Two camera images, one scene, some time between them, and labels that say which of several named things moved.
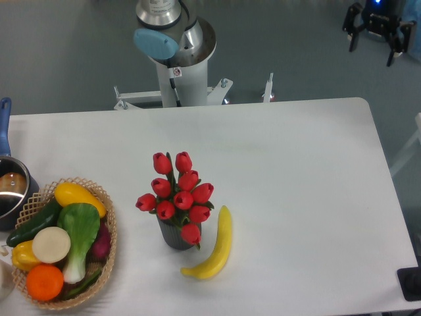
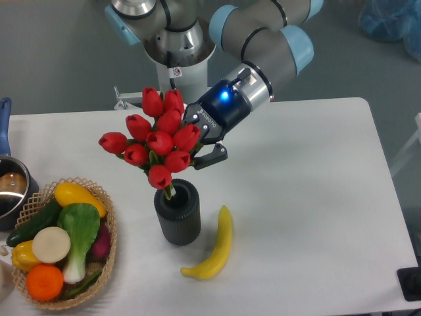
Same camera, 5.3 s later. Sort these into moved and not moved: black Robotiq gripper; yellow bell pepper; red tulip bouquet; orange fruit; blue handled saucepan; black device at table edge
Moved: black Robotiq gripper; red tulip bouquet
Not moved: yellow bell pepper; black device at table edge; orange fruit; blue handled saucepan
